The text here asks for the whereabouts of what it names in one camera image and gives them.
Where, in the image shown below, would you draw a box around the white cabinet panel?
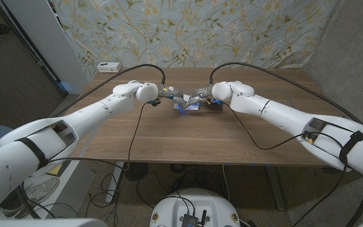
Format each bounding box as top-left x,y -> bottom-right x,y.
1,0 -> 89,95

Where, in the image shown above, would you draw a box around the purple toy grapes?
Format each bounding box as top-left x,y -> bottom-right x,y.
205,100 -> 224,112

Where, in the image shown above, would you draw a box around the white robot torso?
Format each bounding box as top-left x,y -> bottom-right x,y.
149,188 -> 241,227

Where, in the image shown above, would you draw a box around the white floor cable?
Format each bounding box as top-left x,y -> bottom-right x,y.
221,163 -> 230,202

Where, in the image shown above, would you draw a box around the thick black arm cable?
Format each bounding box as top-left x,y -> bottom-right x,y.
209,61 -> 363,227
52,64 -> 166,117

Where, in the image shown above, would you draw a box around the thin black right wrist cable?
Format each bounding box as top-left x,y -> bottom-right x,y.
221,103 -> 348,227

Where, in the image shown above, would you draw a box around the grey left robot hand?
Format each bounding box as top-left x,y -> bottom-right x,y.
156,84 -> 190,111

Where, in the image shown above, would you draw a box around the white table leg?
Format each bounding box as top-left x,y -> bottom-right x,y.
105,161 -> 125,203

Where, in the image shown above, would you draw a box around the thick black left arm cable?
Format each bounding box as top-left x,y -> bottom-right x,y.
52,64 -> 166,117

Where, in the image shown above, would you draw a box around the thin black left wrist cable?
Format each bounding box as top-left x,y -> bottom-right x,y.
124,101 -> 151,173

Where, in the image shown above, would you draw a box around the black round floor fan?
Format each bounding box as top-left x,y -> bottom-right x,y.
124,161 -> 149,182

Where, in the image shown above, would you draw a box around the white paper sheet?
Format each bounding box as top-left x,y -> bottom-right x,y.
172,93 -> 201,112

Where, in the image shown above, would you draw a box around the white power strip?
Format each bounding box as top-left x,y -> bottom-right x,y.
96,62 -> 122,74

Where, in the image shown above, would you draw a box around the grey table leg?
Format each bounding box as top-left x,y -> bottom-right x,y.
265,165 -> 287,211

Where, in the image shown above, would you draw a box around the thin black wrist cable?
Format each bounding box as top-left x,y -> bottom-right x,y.
124,101 -> 151,173
221,103 -> 348,227

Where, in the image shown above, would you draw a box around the floral printed backdrop cloth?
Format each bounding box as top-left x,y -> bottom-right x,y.
50,0 -> 340,81

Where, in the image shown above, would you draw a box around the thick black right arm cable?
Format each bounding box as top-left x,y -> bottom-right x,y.
209,61 -> 363,227

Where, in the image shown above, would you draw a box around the black module on torso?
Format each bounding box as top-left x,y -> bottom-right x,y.
180,209 -> 208,227

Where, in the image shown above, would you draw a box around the grey sneaker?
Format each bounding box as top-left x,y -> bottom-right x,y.
0,175 -> 61,218

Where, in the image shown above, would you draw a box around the black floor cable tangle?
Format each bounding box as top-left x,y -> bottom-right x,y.
83,162 -> 229,221

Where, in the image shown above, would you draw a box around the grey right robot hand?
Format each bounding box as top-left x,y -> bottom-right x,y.
180,85 -> 216,111

